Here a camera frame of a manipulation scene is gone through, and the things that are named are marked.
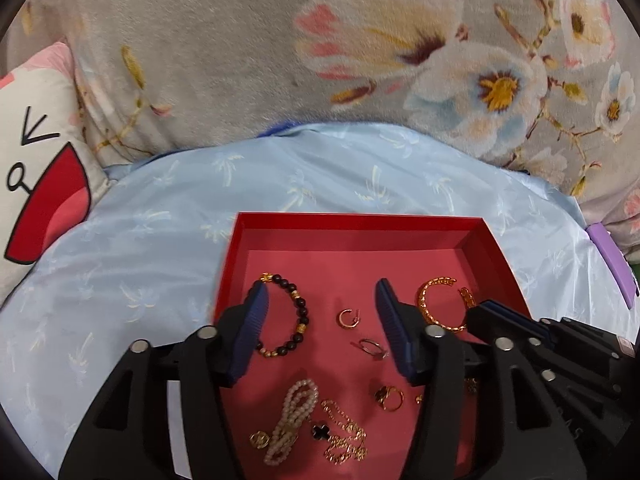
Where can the gold hoop earring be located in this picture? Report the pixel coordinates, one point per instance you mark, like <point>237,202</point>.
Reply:
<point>346,319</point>

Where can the light blue palm-print cloth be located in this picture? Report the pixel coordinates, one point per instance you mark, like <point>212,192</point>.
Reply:
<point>150,260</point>

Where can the purple box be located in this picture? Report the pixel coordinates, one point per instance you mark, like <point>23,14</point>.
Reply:
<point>612,260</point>

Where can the small round gold earring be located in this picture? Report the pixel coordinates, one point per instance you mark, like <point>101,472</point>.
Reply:
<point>259,441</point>

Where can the red cardboard box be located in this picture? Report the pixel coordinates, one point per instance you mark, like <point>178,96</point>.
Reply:
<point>325,260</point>

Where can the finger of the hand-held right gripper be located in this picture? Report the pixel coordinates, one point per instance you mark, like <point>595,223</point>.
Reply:
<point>500,312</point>
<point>585,337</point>

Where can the cat face pillow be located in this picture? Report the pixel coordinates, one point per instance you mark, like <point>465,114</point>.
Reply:
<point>35,160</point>

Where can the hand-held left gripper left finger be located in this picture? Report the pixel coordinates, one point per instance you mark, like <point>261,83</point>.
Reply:
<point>252,322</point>

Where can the grey floral blanket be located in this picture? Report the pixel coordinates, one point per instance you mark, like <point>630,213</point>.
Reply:
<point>250,60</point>

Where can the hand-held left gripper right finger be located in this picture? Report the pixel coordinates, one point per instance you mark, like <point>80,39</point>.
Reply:
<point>392,327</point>

